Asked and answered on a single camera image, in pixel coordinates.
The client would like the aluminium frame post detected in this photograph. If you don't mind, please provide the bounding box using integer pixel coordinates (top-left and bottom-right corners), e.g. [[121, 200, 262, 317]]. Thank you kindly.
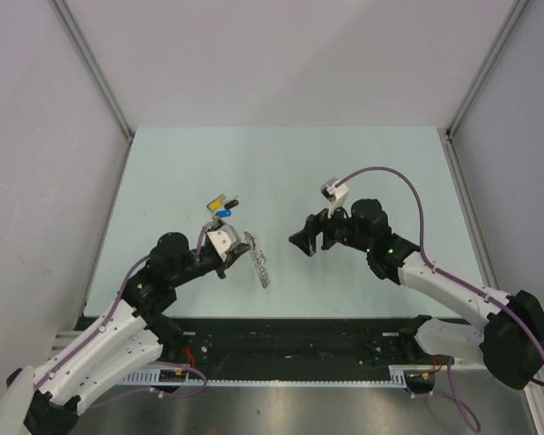
[[444, 0, 533, 139], [49, 0, 135, 140]]

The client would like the aluminium front rail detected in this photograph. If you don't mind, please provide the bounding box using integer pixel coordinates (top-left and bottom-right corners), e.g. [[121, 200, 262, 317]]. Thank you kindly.
[[47, 330, 539, 368]]

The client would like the yellow tag key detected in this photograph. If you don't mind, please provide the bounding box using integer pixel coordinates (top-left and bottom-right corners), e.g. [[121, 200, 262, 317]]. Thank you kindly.
[[207, 194, 227, 213]]

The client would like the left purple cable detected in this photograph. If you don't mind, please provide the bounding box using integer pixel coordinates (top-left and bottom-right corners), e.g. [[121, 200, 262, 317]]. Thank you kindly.
[[34, 224, 209, 404]]

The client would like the left aluminium frame post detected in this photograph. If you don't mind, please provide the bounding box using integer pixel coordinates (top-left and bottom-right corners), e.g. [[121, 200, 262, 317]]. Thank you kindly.
[[49, 0, 135, 140]]

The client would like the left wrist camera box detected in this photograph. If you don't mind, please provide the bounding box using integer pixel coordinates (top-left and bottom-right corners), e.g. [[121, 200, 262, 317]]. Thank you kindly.
[[206, 220, 241, 262]]

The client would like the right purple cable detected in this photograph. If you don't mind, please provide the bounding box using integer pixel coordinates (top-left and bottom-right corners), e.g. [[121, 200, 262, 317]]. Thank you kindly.
[[337, 166, 544, 431]]

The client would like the purple cable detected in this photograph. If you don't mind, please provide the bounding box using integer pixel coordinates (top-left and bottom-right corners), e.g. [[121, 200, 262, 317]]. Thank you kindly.
[[337, 166, 544, 431], [34, 224, 209, 404]]

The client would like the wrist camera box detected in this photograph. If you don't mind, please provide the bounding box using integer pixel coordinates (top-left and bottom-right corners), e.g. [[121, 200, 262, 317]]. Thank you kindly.
[[206, 220, 241, 262], [320, 178, 350, 218]]

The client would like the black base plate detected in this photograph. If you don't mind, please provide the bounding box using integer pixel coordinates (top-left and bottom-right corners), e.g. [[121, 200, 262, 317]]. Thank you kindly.
[[74, 316, 511, 382]]

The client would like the blue tag key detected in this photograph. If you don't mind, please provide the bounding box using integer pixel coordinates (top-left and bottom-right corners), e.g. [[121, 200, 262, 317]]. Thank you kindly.
[[213, 208, 232, 221]]

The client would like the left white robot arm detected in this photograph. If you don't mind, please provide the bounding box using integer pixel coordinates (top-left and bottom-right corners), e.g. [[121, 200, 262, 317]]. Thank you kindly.
[[24, 224, 250, 434]]

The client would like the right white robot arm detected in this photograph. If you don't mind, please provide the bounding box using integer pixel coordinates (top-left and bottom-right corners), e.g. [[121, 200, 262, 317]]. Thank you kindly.
[[288, 199, 544, 390]]

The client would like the right aluminium frame post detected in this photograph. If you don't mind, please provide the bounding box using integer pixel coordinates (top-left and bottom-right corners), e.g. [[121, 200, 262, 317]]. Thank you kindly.
[[444, 0, 533, 139]]

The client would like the white slotted cable duct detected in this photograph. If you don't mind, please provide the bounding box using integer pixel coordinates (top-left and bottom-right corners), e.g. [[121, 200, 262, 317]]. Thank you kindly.
[[117, 363, 433, 396]]

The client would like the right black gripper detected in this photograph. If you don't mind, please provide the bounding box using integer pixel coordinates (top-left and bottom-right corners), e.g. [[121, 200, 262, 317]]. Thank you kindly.
[[289, 198, 372, 257]]

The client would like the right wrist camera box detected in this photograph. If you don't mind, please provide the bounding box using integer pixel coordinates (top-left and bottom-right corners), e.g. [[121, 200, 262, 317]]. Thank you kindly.
[[320, 178, 350, 218]]

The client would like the metal disc with keyrings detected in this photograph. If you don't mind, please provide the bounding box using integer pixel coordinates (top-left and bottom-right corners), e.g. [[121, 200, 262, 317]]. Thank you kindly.
[[244, 231, 270, 289]]

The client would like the black tag key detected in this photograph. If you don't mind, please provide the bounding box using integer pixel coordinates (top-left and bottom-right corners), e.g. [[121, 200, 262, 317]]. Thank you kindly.
[[224, 197, 239, 210]]

